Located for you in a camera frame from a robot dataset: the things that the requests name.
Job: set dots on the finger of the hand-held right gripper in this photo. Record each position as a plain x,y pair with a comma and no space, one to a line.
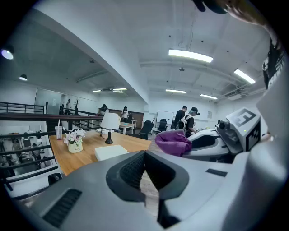
204,139
210,153

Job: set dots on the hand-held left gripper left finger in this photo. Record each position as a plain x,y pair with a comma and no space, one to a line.
94,180

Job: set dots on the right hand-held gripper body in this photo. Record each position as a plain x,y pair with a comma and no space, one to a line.
243,128

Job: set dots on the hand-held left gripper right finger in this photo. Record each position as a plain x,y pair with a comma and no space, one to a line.
194,191

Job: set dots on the white rectangular board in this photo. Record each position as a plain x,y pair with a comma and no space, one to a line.
110,152

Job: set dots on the purple cloth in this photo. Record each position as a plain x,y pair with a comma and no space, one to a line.
171,142

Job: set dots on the light gray shorts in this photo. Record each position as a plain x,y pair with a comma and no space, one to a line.
273,112

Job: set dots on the pink flowers in white pot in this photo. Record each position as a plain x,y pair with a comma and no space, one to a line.
75,147

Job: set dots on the ceiling light panel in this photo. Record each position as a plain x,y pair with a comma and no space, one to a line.
244,76
175,91
97,91
190,55
208,96
119,89

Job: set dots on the black office chair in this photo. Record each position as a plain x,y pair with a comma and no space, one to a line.
162,125
146,128

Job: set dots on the whiteboard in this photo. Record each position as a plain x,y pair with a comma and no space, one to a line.
164,116

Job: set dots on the clear plastic cup with straw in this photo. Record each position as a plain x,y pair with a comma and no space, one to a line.
58,133

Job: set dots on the black lamp base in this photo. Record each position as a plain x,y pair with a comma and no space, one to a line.
109,120

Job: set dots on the small white-legged table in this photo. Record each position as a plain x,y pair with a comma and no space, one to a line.
126,125

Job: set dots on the brown wooden counter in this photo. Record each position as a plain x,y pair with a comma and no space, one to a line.
138,119

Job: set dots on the black printed t-shirt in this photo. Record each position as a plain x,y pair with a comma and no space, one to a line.
273,65

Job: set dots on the bare branch coat stand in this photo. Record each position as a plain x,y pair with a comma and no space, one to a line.
76,108

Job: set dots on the black metal railing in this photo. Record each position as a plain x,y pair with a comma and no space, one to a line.
34,116

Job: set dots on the person's neck and chin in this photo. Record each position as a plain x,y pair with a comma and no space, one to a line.
246,15

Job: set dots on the pendant ceiling lamp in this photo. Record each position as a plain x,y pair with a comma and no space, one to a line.
7,54
23,77

